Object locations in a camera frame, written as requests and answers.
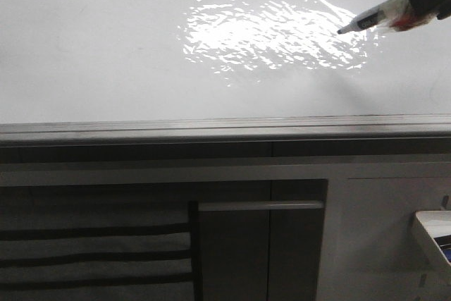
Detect black slatted chair back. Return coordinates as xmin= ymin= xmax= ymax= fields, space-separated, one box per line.
xmin=1 ymin=202 xmax=203 ymax=300

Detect grey cabinet with handle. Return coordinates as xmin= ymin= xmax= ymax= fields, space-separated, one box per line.
xmin=1 ymin=154 xmax=450 ymax=300

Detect white plastic tray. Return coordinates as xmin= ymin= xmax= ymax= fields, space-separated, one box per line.
xmin=411 ymin=211 xmax=450 ymax=284

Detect whiteboard with aluminium frame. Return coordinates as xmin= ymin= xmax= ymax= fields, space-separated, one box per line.
xmin=1 ymin=0 xmax=450 ymax=146

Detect white whiteboard marker pen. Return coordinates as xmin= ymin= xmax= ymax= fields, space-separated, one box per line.
xmin=337 ymin=0 xmax=438 ymax=35

